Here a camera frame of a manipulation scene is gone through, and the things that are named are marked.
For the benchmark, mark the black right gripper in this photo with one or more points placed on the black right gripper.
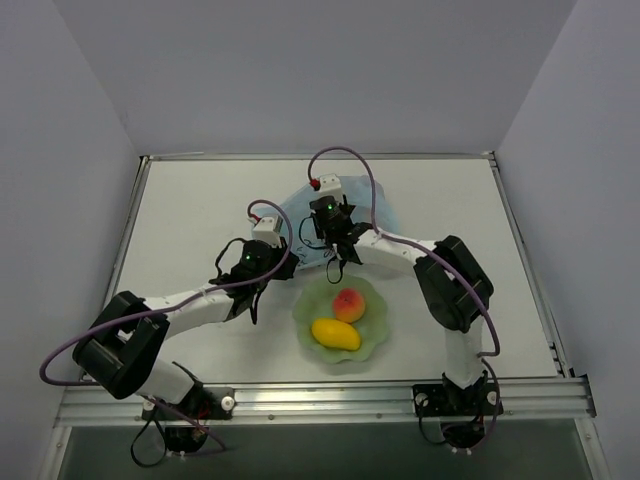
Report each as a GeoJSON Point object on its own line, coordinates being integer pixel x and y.
{"type": "Point", "coordinates": [347, 230]}

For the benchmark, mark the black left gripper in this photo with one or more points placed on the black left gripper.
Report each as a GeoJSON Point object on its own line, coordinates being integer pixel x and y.
{"type": "Point", "coordinates": [280, 263]}

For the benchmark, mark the orange fake fruit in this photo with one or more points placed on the orange fake fruit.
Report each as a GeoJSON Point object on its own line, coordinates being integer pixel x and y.
{"type": "Point", "coordinates": [349, 306]}

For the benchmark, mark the yellow fake fruit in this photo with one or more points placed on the yellow fake fruit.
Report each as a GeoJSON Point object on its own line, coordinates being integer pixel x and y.
{"type": "Point", "coordinates": [334, 334]}

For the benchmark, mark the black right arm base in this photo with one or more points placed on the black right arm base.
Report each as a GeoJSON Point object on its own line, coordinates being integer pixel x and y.
{"type": "Point", "coordinates": [461, 419]}

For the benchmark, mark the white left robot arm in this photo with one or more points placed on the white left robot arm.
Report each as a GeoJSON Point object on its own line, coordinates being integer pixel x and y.
{"type": "Point", "coordinates": [121, 348]}

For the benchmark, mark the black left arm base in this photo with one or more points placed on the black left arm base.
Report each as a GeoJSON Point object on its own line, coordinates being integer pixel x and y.
{"type": "Point", "coordinates": [182, 426]}

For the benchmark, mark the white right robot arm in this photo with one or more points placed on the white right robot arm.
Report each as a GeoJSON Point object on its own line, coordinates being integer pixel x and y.
{"type": "Point", "coordinates": [455, 287]}

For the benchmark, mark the green scalloped glass bowl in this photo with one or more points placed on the green scalloped glass bowl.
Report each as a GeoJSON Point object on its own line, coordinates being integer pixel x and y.
{"type": "Point", "coordinates": [315, 301]}

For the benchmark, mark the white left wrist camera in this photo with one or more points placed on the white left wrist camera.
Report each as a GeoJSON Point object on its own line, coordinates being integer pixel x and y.
{"type": "Point", "coordinates": [268, 230]}

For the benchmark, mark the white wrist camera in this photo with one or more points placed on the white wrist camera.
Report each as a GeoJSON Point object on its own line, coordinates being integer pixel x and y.
{"type": "Point", "coordinates": [330, 185]}
{"type": "Point", "coordinates": [268, 230]}

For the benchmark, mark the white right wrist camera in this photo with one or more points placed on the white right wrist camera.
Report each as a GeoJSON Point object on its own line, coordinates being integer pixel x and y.
{"type": "Point", "coordinates": [330, 185]}

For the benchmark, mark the aluminium table frame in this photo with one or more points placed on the aluminium table frame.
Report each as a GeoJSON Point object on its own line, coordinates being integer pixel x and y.
{"type": "Point", "coordinates": [186, 208]}

